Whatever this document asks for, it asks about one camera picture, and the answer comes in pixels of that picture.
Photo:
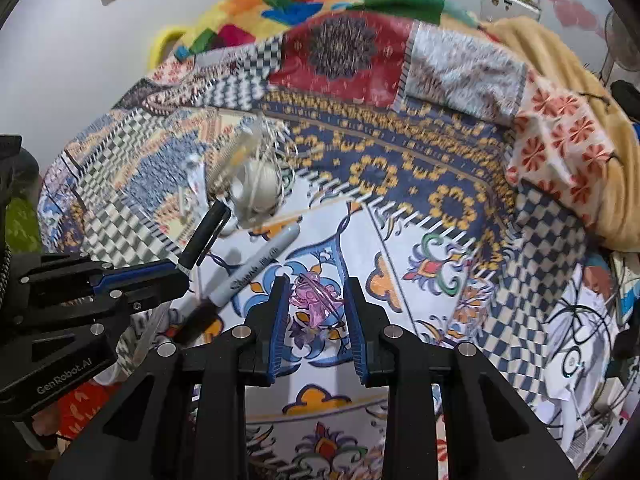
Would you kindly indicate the patchwork printed bedsheet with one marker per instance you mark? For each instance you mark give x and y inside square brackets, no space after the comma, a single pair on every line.
[425,170]

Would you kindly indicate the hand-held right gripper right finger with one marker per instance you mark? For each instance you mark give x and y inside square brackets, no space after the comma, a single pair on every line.
[356,330]

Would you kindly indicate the black pen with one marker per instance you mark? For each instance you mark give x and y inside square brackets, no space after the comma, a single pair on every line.
[207,232]

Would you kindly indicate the green cloth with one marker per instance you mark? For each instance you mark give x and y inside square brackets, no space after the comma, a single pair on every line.
[22,225]

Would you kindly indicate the white cloth with black print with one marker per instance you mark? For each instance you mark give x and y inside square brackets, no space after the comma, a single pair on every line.
[580,350]

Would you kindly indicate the beige ribbed blanket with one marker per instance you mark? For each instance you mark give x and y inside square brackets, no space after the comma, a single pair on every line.
[565,55]

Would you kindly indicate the clear plastic bag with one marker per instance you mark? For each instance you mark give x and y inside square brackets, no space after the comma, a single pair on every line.
[227,165]

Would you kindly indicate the white earphones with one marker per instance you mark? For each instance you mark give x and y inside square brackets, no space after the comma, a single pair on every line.
[260,185]

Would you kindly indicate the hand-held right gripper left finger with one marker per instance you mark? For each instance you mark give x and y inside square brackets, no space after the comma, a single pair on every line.
[281,330]

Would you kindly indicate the grey marker with black cap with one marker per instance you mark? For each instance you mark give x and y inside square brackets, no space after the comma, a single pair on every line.
[255,262]

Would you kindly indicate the pink hair clip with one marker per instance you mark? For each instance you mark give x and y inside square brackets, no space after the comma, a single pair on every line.
[315,300]

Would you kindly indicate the white hard case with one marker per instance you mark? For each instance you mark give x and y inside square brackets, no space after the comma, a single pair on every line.
[510,2]

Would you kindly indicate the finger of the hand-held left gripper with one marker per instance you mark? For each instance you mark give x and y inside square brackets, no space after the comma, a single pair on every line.
[150,297]
[135,272]

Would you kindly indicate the standing fan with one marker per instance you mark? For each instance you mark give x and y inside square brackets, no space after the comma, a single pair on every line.
[622,40]

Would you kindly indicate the multicolour fleece blanket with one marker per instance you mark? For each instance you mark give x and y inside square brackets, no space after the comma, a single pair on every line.
[300,7]

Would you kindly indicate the orange patterned cloth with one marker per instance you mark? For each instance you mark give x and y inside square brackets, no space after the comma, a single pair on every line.
[85,410]

